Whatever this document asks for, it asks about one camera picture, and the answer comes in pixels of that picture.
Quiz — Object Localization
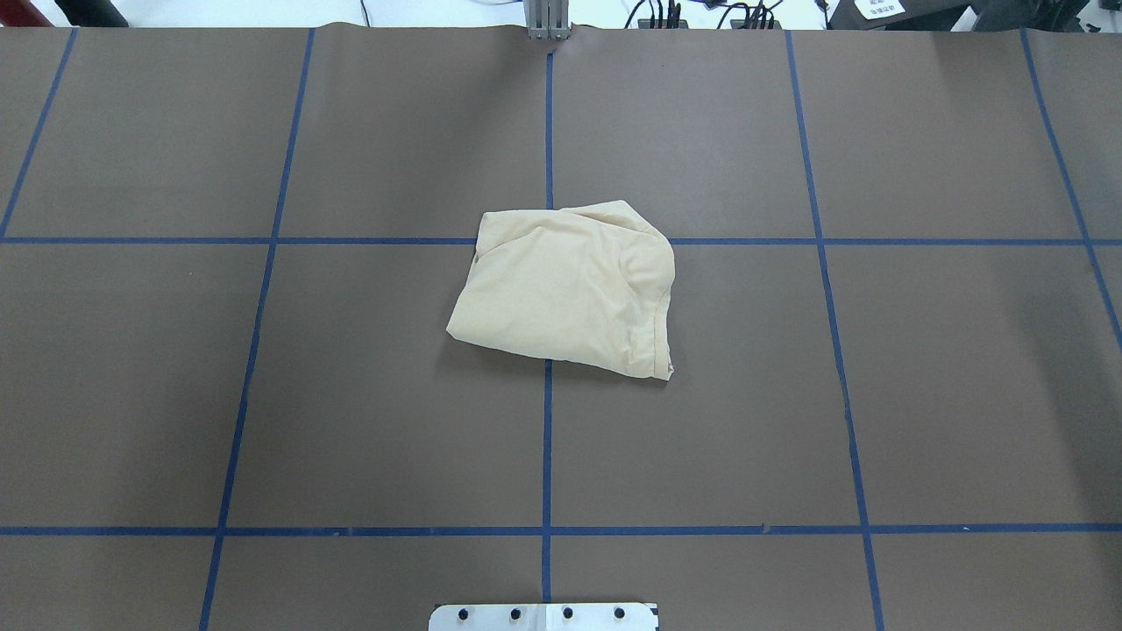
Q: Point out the aluminium frame post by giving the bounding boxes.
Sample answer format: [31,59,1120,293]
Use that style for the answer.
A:
[522,0,572,40]

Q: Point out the cream long-sleeve graphic shirt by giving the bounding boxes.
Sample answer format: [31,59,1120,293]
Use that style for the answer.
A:
[447,201,675,382]

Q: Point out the black labelled box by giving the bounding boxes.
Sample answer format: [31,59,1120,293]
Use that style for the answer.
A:
[827,0,971,33]

